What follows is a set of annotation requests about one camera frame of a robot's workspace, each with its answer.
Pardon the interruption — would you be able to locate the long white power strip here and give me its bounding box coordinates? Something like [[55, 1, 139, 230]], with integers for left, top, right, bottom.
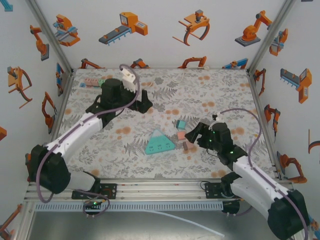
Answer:
[[79, 77, 106, 90]]

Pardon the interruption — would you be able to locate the teal triangular power strip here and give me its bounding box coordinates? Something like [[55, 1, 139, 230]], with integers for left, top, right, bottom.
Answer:
[[144, 128, 176, 155]]

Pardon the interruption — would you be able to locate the floral tablecloth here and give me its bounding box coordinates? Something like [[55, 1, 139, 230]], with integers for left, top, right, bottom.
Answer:
[[53, 67, 278, 180]]

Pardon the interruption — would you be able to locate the black round connector housing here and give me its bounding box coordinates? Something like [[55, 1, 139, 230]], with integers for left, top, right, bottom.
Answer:
[[221, 200, 241, 216]]

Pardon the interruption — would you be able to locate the thin white tube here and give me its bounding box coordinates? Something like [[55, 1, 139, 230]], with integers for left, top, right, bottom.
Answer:
[[147, 209, 226, 238]]

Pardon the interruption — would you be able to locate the circuit board with green light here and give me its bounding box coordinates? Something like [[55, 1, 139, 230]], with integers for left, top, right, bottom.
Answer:
[[83, 199, 105, 214]]

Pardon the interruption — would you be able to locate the grey metal panel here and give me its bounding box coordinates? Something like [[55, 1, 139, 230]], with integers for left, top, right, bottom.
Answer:
[[26, 211, 276, 240]]

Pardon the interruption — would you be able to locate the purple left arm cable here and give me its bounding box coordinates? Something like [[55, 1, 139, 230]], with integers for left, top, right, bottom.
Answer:
[[35, 63, 141, 218]]

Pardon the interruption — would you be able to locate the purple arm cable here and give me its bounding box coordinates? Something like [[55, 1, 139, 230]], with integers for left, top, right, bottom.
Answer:
[[35, 63, 141, 218], [216, 107, 311, 240]]

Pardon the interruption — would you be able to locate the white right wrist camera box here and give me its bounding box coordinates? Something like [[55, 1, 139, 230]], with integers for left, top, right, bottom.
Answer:
[[211, 113, 225, 126]]

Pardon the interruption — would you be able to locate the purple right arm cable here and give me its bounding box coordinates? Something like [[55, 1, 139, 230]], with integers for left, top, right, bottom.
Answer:
[[216, 107, 311, 240]]

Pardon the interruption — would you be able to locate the aluminium side rail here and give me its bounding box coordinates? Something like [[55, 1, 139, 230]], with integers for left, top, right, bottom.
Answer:
[[49, 69, 76, 136], [246, 69, 283, 181]]

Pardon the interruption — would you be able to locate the grey corner bracket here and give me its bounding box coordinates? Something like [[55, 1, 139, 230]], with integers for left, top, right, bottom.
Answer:
[[56, 72, 73, 98]]

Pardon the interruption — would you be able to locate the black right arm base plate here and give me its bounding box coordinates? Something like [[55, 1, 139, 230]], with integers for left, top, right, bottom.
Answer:
[[204, 182, 242, 200]]

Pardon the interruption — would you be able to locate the aluminium frame rail with slots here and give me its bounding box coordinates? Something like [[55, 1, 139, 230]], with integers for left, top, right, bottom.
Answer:
[[23, 178, 296, 202]]

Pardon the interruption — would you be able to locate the white slotted cable duct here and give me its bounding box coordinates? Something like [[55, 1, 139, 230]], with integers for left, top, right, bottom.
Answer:
[[33, 202, 224, 212]]

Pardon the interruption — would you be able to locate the aluminium frame post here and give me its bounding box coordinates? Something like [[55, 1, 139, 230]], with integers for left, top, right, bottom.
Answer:
[[24, 0, 75, 73], [246, 0, 298, 73]]

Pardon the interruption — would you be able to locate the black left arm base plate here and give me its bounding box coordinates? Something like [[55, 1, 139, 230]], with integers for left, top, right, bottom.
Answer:
[[71, 183, 118, 200]]

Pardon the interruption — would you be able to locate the aluminium frame leg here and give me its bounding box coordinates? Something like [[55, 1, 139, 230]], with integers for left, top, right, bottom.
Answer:
[[13, 201, 36, 240]]

